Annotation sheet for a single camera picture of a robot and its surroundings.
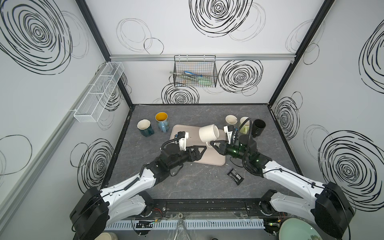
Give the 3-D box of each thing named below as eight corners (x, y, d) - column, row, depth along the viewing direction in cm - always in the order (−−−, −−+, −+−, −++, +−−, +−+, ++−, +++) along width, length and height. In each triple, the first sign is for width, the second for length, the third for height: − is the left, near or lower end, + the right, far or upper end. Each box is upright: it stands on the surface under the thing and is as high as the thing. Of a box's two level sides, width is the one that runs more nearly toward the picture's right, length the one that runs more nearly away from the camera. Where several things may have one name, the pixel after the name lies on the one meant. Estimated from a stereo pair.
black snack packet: (238, 185, 83) (239, 184, 81) (227, 174, 87) (227, 173, 85) (243, 180, 85) (244, 178, 83) (232, 169, 89) (232, 168, 87)
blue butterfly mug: (156, 134, 103) (153, 125, 96) (158, 120, 111) (156, 111, 103) (168, 134, 103) (165, 125, 96) (169, 120, 111) (168, 111, 103)
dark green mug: (140, 137, 102) (135, 128, 94) (142, 128, 107) (138, 119, 99) (153, 137, 102) (149, 128, 94) (155, 128, 107) (152, 119, 99)
